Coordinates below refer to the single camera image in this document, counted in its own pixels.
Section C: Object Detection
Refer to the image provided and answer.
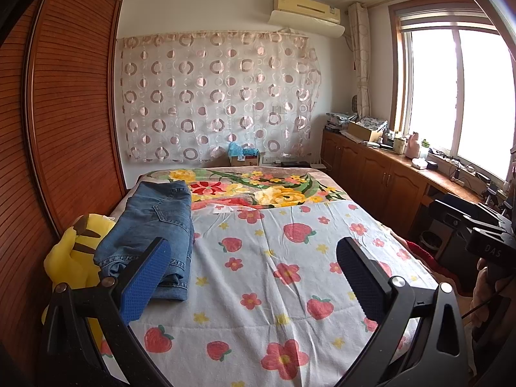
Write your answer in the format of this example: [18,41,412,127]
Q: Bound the yellow plush toy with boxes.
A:
[42,213,117,349]

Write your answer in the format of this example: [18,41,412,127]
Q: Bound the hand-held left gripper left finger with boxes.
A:
[38,237,172,387]

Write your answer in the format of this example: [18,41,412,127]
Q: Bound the wooden-framed window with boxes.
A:
[389,2,516,182]

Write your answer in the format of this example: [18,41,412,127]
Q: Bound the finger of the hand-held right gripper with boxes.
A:
[443,199,502,220]
[463,214,509,235]

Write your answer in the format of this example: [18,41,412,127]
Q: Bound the patterned window curtain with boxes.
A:
[347,2,372,119]

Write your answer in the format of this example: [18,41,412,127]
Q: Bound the black cable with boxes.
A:
[461,282,509,319]

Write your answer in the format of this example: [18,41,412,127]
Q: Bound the black waste bin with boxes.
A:
[421,230,444,259]

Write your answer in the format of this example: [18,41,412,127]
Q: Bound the white air deflector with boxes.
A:
[268,10,346,38]

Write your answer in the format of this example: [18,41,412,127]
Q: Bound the low cardboard box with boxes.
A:
[229,151,267,167]

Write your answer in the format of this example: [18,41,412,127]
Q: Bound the person's right hand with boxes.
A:
[472,258,516,343]

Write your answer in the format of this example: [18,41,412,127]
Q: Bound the open cardboard box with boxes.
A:
[347,121,383,143]

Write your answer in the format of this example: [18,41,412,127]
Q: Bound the floral blanket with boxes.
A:
[137,167,349,212]

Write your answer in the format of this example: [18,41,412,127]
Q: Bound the patterned cloth pile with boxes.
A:
[326,112,388,130]

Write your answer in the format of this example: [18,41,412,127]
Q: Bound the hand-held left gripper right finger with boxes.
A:
[336,237,472,387]

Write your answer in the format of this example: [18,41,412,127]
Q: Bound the blue plastic bag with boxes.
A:
[228,142,259,158]

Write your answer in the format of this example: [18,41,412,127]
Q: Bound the wooden slatted wardrobe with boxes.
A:
[0,0,127,387]

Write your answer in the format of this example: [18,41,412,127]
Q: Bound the wooden sideboard cabinet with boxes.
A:
[321,129,484,243]

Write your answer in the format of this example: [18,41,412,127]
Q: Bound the cream wall air conditioner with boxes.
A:
[273,0,341,24]

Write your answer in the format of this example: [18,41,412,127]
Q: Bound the blue denim pants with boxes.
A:
[94,181,195,302]

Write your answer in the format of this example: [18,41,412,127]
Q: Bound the circle-patterned sheer curtain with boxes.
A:
[116,30,323,164]

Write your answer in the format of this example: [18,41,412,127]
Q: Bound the strawberry print bedsheet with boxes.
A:
[99,199,448,387]

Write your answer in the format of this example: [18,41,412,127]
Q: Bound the red blanket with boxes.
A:
[399,238,464,291]

